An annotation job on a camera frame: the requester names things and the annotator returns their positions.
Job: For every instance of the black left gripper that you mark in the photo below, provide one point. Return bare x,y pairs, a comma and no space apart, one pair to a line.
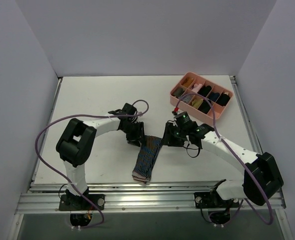
138,135

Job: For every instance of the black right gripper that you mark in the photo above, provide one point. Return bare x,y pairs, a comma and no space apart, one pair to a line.
169,136

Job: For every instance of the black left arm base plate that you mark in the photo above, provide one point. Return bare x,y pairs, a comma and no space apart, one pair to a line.
70,202

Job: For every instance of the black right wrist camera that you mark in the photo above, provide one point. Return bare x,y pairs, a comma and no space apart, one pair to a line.
183,121

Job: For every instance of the pink white rolled garment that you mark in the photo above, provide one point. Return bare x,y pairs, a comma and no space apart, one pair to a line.
196,87

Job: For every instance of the black rolled garment with tag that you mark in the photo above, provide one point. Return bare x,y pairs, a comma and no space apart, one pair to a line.
223,99

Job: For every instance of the dark blue rolled garment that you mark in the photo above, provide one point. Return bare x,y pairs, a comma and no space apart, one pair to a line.
213,96

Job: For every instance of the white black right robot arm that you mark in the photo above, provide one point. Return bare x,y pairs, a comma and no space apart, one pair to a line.
261,175

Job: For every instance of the dark grey rolled garment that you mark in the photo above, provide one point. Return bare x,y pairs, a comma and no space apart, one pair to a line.
178,92

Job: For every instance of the black rolled garment front row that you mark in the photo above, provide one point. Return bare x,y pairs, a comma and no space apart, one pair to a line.
205,107

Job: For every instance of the olive green rolled garment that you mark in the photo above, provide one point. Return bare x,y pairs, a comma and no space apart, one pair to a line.
196,103

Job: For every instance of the mustard yellow rolled garment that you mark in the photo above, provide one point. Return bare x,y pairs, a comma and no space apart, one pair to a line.
187,82

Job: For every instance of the pink divided organizer tray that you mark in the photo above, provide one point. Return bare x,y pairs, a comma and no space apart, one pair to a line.
221,114

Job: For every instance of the grey patterned rolled garment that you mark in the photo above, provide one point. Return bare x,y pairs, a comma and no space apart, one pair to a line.
186,98

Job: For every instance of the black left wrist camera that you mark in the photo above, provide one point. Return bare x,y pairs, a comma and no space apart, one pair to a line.
127,110

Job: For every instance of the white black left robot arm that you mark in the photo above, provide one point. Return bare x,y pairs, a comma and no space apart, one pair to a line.
76,143

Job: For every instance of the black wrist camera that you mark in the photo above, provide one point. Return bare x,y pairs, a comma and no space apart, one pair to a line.
183,121
127,110

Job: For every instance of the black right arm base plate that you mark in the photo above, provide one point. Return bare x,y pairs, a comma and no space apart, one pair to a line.
211,200

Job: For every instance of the navy white striped underwear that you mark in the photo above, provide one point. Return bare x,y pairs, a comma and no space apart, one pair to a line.
146,159

